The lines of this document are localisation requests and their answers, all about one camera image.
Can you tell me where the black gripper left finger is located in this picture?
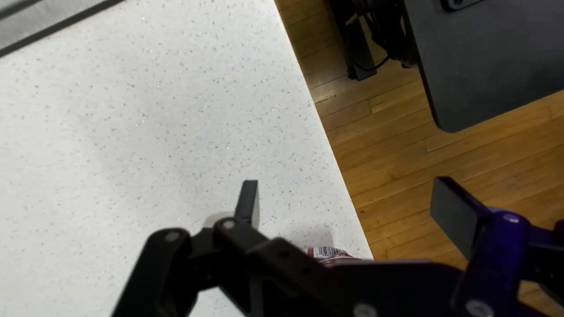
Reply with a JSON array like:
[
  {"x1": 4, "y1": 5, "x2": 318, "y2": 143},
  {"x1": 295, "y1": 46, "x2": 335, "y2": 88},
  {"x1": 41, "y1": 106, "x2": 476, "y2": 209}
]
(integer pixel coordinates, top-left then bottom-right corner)
[{"x1": 112, "y1": 180, "x2": 378, "y2": 317}]

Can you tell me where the black equipment box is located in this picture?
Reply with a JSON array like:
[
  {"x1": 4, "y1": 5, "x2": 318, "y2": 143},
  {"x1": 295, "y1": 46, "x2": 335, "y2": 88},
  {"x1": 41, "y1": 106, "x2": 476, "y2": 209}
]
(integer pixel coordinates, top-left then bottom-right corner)
[{"x1": 404, "y1": 0, "x2": 564, "y2": 134}]

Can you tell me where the black stand leg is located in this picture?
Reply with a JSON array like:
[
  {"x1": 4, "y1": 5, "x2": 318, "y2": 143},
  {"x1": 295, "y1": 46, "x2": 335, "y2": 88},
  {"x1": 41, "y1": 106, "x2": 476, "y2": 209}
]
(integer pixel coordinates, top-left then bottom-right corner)
[{"x1": 327, "y1": 0, "x2": 413, "y2": 83}]

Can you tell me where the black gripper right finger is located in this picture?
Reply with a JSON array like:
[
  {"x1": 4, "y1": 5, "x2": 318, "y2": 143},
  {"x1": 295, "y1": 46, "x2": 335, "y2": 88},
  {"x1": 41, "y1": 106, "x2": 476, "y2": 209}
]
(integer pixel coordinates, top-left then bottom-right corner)
[{"x1": 429, "y1": 174, "x2": 564, "y2": 317}]

